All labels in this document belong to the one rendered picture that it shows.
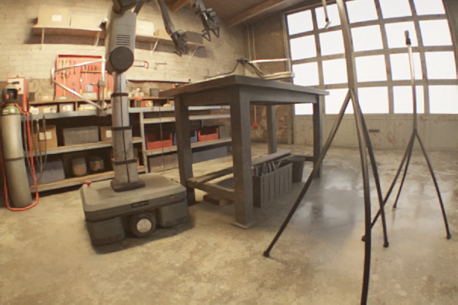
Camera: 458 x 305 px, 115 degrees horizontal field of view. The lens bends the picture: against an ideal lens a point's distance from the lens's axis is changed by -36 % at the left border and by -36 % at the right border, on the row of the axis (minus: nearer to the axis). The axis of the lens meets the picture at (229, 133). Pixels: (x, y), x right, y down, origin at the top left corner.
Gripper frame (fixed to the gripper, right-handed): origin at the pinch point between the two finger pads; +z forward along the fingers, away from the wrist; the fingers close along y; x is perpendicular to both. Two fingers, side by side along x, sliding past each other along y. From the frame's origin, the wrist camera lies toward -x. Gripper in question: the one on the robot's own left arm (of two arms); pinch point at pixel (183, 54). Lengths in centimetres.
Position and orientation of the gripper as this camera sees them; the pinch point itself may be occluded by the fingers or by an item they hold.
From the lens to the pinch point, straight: 197.8
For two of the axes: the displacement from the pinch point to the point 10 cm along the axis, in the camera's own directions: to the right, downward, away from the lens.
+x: -6.5, 5.8, -5.0
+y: -6.3, -0.3, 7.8
